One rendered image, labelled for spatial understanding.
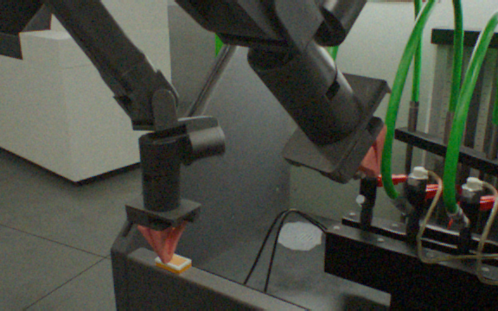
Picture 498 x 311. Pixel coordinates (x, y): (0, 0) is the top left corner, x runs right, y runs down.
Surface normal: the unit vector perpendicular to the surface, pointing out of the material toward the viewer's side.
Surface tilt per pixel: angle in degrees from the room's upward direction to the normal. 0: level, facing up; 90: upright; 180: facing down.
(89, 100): 90
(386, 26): 90
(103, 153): 90
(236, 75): 90
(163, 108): 78
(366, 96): 44
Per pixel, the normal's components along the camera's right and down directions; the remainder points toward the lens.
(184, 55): -0.48, 0.29
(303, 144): -0.52, -0.53
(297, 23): 0.73, 0.23
